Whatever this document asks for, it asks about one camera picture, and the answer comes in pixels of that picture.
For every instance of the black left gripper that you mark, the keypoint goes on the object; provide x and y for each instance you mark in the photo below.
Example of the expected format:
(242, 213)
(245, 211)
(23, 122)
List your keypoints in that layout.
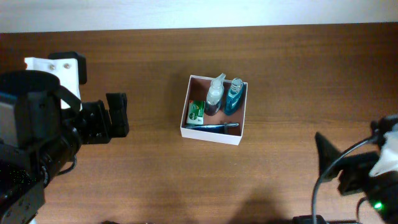
(97, 114)

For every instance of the blue white toothbrush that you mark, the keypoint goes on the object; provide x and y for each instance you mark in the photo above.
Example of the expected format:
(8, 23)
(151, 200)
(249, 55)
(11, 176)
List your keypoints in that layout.
(213, 128)

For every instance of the green soap box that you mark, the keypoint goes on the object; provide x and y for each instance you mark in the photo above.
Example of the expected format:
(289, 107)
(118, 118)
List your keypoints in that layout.
(195, 114)

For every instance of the white cardboard box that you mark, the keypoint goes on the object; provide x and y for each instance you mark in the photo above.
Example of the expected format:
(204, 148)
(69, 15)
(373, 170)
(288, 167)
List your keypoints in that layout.
(197, 89)

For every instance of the clear spray bottle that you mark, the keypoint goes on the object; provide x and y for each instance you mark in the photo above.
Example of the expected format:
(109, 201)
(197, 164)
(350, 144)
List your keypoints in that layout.
(215, 95)

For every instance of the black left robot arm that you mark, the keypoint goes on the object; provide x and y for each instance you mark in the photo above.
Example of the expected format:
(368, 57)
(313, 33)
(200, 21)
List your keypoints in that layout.
(44, 123)

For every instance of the teal mouthwash bottle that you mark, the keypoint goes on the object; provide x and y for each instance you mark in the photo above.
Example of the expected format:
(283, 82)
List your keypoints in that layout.
(234, 96)

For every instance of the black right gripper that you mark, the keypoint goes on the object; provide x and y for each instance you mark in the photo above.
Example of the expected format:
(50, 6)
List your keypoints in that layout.
(352, 168)

